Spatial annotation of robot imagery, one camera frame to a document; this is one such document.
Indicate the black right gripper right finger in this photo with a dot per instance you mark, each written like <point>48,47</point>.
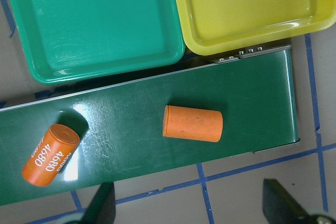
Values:
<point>279,206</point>

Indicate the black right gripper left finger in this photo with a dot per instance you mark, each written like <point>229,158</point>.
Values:
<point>102,208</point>

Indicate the green conveyor belt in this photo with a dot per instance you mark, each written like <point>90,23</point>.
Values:
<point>147,126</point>

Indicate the plain orange cylinder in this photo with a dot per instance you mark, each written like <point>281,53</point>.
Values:
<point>192,124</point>

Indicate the green plastic tray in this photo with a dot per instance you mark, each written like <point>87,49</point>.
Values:
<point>71,40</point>

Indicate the yellow plastic tray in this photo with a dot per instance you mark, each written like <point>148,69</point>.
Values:
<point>214,26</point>

